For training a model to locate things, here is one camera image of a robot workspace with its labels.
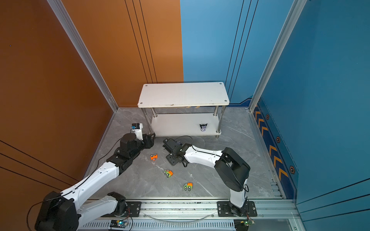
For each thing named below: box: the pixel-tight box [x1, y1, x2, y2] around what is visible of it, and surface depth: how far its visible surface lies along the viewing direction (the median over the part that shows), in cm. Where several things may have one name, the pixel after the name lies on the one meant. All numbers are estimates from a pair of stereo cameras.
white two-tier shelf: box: [137, 81, 230, 139], surface depth 87 cm
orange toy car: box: [149, 153, 159, 162], surface depth 91 cm
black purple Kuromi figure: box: [199, 123, 208, 132], surface depth 96 cm
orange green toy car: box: [163, 169, 174, 179], surface depth 85 cm
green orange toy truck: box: [183, 182, 194, 192], surface depth 81 cm
